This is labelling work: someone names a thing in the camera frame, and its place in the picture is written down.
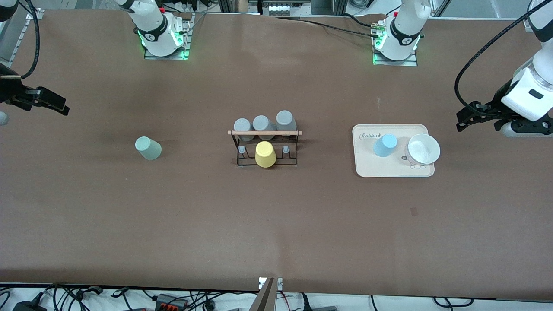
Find light blue cup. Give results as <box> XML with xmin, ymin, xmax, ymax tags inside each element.
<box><xmin>373</xmin><ymin>134</ymin><xmax>398</xmax><ymax>158</ymax></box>

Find pale green cup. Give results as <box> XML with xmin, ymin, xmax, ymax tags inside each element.
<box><xmin>135</xmin><ymin>136</ymin><xmax>162</xmax><ymax>161</ymax></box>

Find white bowl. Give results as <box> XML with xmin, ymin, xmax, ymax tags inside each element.
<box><xmin>405</xmin><ymin>133</ymin><xmax>441</xmax><ymax>167</ymax></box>

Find beige rabbit print tray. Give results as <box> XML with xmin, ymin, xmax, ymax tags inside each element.
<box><xmin>352</xmin><ymin>124</ymin><xmax>435</xmax><ymax>178</ymax></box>

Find grey cup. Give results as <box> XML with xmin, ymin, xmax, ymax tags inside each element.
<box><xmin>253</xmin><ymin>115</ymin><xmax>276</xmax><ymax>140</ymax></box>
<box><xmin>276</xmin><ymin>111</ymin><xmax>297</xmax><ymax>139</ymax></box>
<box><xmin>234</xmin><ymin>118</ymin><xmax>253</xmax><ymax>142</ymax></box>

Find black power adapter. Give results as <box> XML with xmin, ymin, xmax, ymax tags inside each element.
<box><xmin>12</xmin><ymin>299</ymin><xmax>48</xmax><ymax>311</ymax></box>

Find yellow cup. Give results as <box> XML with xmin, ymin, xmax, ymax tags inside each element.
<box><xmin>255</xmin><ymin>141</ymin><xmax>277</xmax><ymax>168</ymax></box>

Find grey terminal block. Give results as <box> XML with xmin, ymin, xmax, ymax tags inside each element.
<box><xmin>268</xmin><ymin>3</ymin><xmax>311</xmax><ymax>17</ymax></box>

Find black power strip orange switches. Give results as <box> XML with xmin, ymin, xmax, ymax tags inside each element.
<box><xmin>155</xmin><ymin>294</ymin><xmax>189</xmax><ymax>310</ymax></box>

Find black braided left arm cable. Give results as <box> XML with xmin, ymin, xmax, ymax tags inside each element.
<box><xmin>454</xmin><ymin>0</ymin><xmax>553</xmax><ymax>114</ymax></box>

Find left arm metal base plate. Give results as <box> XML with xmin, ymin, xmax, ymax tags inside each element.
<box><xmin>372</xmin><ymin>22</ymin><xmax>419</xmax><ymax>67</ymax></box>

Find short black table cable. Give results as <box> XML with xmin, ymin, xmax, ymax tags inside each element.
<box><xmin>343</xmin><ymin>14</ymin><xmax>375</xmax><ymax>28</ymax></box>

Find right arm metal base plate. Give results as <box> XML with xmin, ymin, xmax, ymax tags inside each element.
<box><xmin>144</xmin><ymin>13</ymin><xmax>194</xmax><ymax>60</ymax></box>

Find long black table cable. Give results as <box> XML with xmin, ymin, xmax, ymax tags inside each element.
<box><xmin>276</xmin><ymin>16</ymin><xmax>375</xmax><ymax>37</ymax></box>

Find black looped floor cable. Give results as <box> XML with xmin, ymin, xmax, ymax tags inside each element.
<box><xmin>433</xmin><ymin>297</ymin><xmax>474</xmax><ymax>308</ymax></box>

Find black wire cup rack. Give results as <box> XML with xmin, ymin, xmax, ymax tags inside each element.
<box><xmin>228</xmin><ymin>130</ymin><xmax>303</xmax><ymax>167</ymax></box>

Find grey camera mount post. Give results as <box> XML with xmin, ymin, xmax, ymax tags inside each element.
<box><xmin>251</xmin><ymin>277</ymin><xmax>277</xmax><ymax>311</ymax></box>

